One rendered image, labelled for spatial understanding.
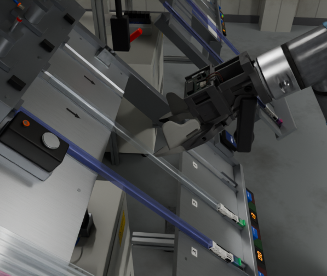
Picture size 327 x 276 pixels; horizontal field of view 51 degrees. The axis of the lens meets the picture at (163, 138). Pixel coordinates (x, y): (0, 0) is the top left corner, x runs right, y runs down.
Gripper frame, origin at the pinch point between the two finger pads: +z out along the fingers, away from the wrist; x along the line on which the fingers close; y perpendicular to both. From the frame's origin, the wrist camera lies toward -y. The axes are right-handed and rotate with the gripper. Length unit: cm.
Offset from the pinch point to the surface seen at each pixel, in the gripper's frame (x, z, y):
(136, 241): -21, 44, -48
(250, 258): 8.7, -2.9, -29.3
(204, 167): -9.3, 1.2, -18.1
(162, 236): -24, 36, -53
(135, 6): -330, 93, -41
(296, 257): -40, 5, -111
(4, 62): 11.9, 4.6, 27.1
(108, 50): -16.3, 5.7, 14.4
